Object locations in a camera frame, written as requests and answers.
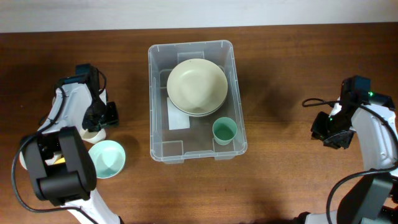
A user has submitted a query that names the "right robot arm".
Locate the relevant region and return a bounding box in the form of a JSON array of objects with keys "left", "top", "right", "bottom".
[{"left": 295, "top": 75, "right": 397, "bottom": 224}]

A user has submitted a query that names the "cream plastic cup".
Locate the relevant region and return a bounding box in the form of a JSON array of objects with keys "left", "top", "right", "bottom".
[{"left": 79, "top": 129, "right": 106, "bottom": 144}]

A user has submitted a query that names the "mint green cup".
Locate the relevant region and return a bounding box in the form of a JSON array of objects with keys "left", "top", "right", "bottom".
[{"left": 212, "top": 117, "right": 238, "bottom": 146}]

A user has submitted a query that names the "mint green small bowl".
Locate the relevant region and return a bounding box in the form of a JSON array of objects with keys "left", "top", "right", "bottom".
[{"left": 88, "top": 140, "right": 126, "bottom": 179}]

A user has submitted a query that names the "yellow small bowl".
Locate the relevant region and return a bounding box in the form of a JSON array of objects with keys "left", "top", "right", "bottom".
[{"left": 55, "top": 157, "right": 65, "bottom": 164}]

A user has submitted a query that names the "white small bowl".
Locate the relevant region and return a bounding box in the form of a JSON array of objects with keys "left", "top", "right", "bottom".
[{"left": 19, "top": 153, "right": 27, "bottom": 170}]

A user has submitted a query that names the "cream white bowl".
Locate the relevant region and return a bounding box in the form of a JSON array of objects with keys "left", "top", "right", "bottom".
[{"left": 167, "top": 58, "right": 228, "bottom": 116}]

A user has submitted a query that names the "right black cable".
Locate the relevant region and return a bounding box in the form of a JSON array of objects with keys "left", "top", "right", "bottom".
[{"left": 302, "top": 97, "right": 398, "bottom": 224}]

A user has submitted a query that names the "beige bowl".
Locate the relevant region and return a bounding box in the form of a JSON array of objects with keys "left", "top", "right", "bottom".
[{"left": 169, "top": 93, "right": 228, "bottom": 118}]

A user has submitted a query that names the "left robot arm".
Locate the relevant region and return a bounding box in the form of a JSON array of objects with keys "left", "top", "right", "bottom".
[{"left": 12, "top": 63, "right": 123, "bottom": 223}]

